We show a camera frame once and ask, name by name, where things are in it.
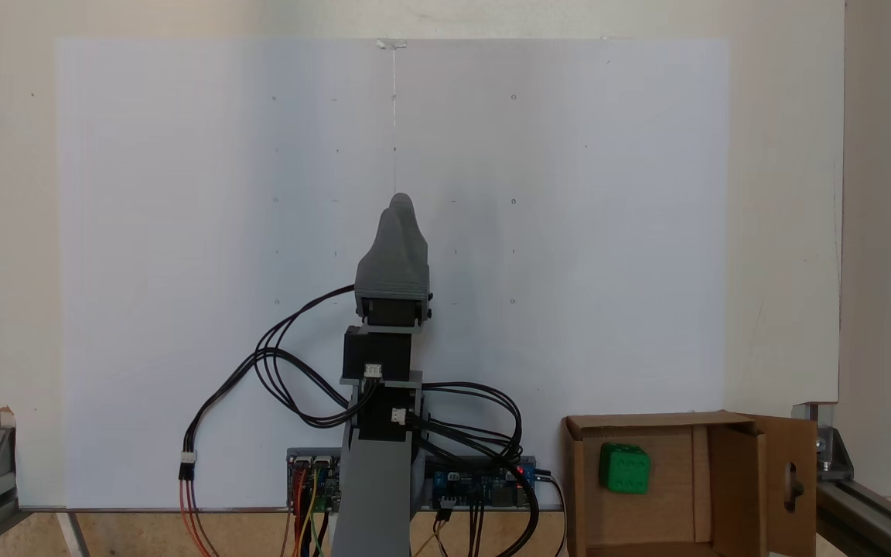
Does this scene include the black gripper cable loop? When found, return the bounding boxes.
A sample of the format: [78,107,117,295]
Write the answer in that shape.
[248,285,359,388]

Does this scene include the black motor cable bundle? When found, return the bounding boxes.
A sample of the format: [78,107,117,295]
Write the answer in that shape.
[407,383,539,557]

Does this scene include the black power cable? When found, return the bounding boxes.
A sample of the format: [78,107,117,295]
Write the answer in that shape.
[534,468,570,557]

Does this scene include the green dice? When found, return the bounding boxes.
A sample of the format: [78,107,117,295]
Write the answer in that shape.
[599,443,651,495]

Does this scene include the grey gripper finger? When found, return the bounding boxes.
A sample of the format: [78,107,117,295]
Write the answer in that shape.
[389,193,428,262]
[363,207,408,262]

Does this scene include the white paper sheet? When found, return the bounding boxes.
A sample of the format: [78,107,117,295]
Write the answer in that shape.
[55,37,729,511]

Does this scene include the orange and red wires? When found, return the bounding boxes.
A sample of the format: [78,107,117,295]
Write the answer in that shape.
[179,476,218,557]

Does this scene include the blue circuit board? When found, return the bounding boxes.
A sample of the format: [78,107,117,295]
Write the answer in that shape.
[424,456,537,510]

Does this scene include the black cable with white plug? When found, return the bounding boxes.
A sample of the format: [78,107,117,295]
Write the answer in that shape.
[179,348,361,482]

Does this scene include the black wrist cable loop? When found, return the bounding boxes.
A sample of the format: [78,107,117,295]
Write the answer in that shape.
[260,348,381,430]

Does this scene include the brown cardboard box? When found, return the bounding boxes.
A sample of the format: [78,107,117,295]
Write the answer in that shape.
[562,411,819,557]

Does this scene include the coloured jumper wires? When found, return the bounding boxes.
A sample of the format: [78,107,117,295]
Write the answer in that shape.
[282,464,338,557]

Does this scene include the circuit board with jumper wires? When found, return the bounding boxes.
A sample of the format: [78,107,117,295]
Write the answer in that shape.
[287,449,342,513]

